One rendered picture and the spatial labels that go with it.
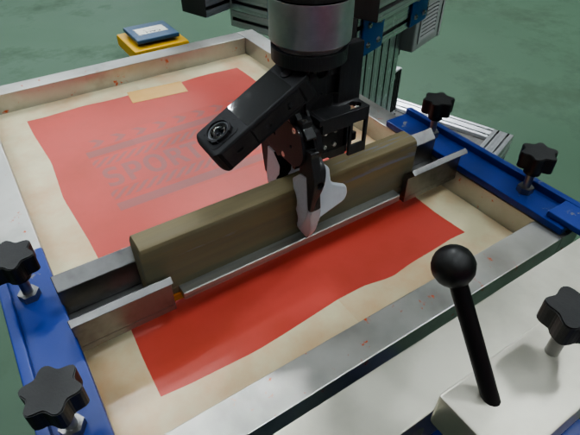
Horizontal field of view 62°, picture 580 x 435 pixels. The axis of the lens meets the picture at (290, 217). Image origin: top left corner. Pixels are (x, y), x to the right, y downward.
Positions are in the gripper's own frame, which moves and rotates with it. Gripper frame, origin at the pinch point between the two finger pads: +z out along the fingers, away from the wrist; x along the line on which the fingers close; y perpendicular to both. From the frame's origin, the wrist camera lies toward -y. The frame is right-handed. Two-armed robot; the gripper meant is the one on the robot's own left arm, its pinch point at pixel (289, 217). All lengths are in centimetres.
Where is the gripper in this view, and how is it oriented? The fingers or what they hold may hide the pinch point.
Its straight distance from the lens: 56.4
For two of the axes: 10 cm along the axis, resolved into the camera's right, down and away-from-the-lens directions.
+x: -5.5, -5.4, 6.3
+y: 8.4, -3.6, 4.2
